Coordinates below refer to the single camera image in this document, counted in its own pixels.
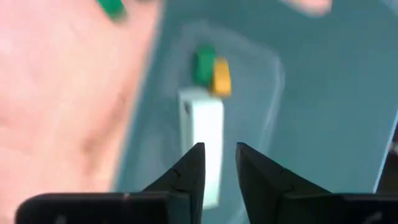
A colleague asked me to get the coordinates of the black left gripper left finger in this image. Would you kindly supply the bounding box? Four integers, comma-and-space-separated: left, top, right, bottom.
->
141, 142, 206, 224

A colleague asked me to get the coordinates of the pale green stapler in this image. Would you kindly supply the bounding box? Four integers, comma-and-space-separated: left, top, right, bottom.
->
177, 87, 225, 210

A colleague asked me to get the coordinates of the yellow staple remover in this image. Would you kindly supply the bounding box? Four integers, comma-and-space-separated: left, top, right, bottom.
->
211, 57, 233, 98

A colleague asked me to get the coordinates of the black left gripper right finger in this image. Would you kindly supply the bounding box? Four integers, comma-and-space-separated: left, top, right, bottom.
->
235, 142, 332, 224

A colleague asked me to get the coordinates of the teal plastic bin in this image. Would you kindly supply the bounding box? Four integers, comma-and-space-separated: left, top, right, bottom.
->
109, 0, 398, 224

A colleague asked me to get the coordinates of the green staple remover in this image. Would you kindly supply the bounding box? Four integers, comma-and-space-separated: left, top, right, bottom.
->
192, 44, 217, 88
95, 0, 127, 22

